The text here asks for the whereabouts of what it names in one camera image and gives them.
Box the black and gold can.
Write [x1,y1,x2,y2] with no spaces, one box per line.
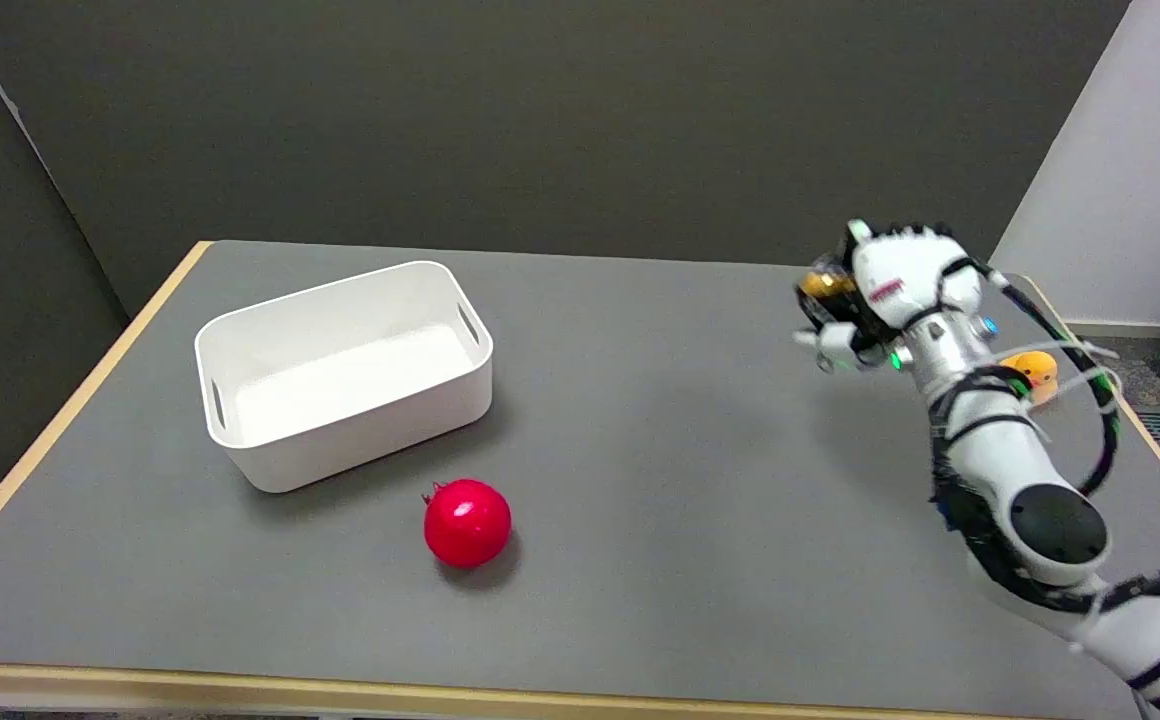
[796,254,867,331]

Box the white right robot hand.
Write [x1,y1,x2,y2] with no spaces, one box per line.
[793,219,988,374]

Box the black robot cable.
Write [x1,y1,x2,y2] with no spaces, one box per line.
[940,258,1123,498]

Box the orange toy fruit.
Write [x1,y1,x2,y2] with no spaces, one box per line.
[998,350,1059,404]

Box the white plastic storage box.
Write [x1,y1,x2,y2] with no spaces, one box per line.
[194,260,494,494]

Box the red pomegranate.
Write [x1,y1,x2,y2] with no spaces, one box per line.
[421,478,513,570]

